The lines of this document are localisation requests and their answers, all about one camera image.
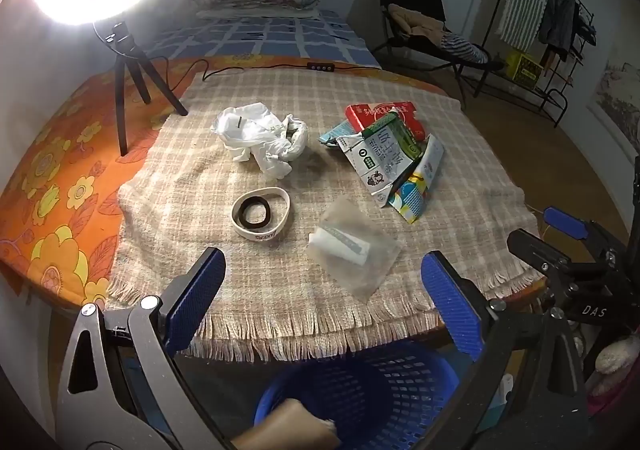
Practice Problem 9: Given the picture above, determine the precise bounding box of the yellow crate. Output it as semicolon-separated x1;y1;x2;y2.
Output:
505;50;543;90

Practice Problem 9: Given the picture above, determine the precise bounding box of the white wristband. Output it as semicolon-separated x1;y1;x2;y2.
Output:
231;186;292;241

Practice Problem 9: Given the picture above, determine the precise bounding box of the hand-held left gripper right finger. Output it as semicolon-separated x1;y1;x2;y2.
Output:
420;250;592;450

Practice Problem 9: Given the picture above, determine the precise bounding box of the orange floral sheet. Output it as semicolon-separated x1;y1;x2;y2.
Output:
0;54;546;331

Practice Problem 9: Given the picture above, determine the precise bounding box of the dark jacket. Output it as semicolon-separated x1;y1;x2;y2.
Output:
537;0;581;61

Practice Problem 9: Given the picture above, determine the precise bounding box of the white plush toy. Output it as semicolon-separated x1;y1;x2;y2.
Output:
595;335;640;376

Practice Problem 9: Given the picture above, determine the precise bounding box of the white paper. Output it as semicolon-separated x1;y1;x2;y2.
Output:
307;222;373;267

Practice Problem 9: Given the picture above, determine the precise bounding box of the beige plaid cloth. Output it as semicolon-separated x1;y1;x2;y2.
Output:
106;67;546;362

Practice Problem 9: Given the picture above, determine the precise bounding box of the black clothes rack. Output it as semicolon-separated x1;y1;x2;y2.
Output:
472;0;598;128

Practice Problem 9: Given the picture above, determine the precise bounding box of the beige garment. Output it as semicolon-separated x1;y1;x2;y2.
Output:
387;4;448;43

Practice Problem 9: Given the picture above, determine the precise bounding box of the red tissue packet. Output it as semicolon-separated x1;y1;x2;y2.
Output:
345;101;431;141

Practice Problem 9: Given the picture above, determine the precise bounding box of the striped garment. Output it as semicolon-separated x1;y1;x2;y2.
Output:
440;32;493;63

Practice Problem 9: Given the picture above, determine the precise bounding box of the light blue packet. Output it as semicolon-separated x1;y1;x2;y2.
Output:
319;122;361;148

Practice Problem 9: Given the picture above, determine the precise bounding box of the black cable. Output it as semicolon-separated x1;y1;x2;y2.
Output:
135;57;311;83

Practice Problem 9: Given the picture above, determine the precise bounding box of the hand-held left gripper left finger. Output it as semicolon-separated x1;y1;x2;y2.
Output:
55;246;228;450

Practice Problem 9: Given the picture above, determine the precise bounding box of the white plastic bag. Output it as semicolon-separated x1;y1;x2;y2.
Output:
210;102;311;181

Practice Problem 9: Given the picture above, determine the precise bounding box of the colourful carton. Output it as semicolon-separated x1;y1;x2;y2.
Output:
375;135;446;225

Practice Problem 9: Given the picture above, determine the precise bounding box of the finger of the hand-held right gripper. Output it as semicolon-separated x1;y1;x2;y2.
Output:
506;229;576;281
542;206;608;243

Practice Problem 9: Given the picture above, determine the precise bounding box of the blue plastic basket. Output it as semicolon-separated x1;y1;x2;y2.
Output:
254;354;463;450

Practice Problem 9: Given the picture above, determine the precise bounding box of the green white milk carton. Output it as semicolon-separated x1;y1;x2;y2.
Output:
337;112;426;191

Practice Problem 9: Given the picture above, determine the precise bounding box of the wall poster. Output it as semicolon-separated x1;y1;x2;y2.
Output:
585;50;640;155

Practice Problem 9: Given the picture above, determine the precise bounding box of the clear plastic bag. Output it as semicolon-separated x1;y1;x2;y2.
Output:
306;195;405;301

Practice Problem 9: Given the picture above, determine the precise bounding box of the blue checked bedsheet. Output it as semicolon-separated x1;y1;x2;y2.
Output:
145;10;383;70

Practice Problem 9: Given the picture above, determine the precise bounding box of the black hair tie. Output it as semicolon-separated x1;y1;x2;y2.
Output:
236;196;273;229

